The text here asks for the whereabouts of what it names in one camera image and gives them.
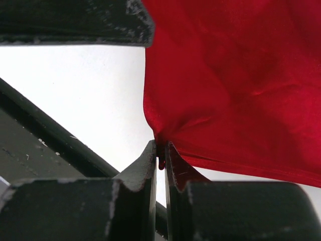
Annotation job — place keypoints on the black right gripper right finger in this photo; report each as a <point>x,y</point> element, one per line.
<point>201,209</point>

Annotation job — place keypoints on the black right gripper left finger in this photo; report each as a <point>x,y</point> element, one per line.
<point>118,208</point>

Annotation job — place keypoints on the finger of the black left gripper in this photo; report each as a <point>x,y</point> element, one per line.
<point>71,22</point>

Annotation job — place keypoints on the red satin napkin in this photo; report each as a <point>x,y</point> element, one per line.
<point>235,85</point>

